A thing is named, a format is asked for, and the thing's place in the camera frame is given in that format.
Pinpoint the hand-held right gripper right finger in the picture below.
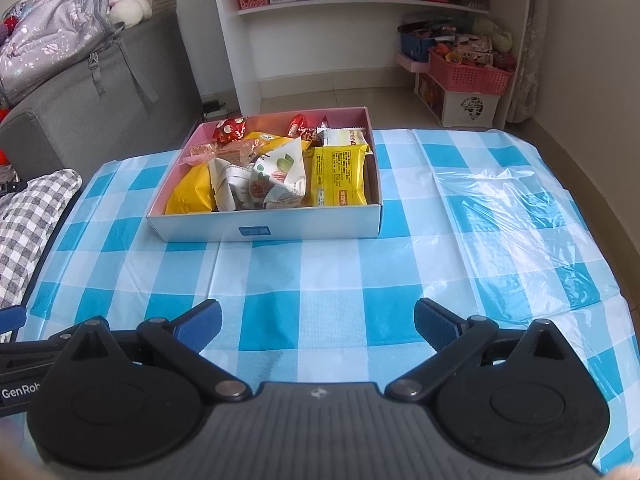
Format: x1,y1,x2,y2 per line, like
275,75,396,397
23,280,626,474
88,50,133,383
386,298,571,402

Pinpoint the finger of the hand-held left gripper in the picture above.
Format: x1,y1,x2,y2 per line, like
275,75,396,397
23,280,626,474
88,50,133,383
0,306,26,343

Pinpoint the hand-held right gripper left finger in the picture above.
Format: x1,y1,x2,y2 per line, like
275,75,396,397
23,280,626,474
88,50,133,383
62,299,251,402

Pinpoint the large yellow snack packet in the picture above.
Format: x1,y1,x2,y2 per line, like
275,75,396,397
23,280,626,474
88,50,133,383
165,165,218,215
311,144,371,207

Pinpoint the white packet with brown picture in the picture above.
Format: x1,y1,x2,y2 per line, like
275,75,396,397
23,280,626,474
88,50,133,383
209,157,256,212

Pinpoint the pink-lined cardboard box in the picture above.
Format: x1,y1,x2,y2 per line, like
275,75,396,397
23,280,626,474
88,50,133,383
146,106,385,243

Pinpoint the pink peach snack packet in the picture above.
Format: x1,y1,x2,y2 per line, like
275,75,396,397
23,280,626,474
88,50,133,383
180,142,221,166

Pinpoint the white triangular snack packet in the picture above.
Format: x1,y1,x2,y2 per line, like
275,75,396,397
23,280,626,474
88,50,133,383
250,137,307,209

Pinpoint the small clear reddish snack packet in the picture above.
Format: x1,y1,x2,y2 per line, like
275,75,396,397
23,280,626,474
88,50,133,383
220,139,271,166

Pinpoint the small yellow snack packet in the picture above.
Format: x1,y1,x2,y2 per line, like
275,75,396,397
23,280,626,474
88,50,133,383
242,131,291,153

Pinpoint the dark red snack packet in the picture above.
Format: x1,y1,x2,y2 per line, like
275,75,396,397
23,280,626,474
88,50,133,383
300,125,331,148

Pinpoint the small orange snack packet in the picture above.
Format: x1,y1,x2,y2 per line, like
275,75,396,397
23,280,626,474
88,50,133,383
286,112,313,138

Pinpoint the grey checkered pillow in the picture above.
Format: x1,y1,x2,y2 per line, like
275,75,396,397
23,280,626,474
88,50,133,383
0,169,83,311

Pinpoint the blue checkered tablecloth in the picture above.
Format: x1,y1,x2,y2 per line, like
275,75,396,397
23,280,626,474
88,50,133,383
22,127,636,480

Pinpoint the white printed storage stool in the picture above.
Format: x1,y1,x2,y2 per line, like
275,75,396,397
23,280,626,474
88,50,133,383
414,71,501,128

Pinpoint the grey sofa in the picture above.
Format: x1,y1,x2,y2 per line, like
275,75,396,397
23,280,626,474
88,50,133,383
0,10,203,191

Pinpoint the pink plastic basket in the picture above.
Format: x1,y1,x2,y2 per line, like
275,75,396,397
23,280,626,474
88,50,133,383
428,50,516,97

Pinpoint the small pink shelf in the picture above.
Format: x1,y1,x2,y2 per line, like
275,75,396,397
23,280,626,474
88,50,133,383
393,52,431,75

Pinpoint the blue box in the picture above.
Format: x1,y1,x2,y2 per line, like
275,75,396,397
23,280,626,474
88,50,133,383
398,30,438,63

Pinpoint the patterned curtain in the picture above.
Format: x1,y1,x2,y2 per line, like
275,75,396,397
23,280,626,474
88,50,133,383
507,0,548,123

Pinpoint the grey floral backpack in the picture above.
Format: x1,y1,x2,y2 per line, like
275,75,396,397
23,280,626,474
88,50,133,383
0,0,126,106

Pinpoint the white shelf unit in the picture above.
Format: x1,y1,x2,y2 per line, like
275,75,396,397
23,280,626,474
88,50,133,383
207,0,548,116

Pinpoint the beige plush toy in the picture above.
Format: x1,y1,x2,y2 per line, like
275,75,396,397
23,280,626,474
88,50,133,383
472,17,513,53

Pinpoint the white plush toy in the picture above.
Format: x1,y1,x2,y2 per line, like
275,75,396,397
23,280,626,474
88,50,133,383
109,0,152,28

